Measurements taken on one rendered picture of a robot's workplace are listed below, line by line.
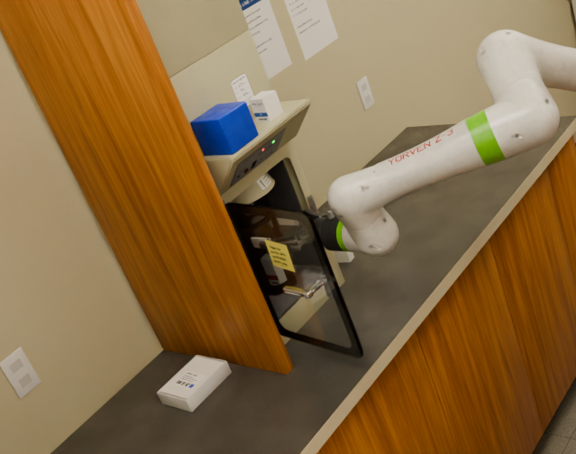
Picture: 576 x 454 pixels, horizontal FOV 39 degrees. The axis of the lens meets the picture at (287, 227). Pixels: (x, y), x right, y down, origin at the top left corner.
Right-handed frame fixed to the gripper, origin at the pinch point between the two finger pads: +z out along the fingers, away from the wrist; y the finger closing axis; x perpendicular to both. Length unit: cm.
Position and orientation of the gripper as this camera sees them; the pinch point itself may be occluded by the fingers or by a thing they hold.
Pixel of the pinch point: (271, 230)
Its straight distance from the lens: 219.6
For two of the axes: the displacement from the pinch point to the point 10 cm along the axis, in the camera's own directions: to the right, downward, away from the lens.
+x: 3.4, 8.5, 4.0
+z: -7.3, -0.2, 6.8
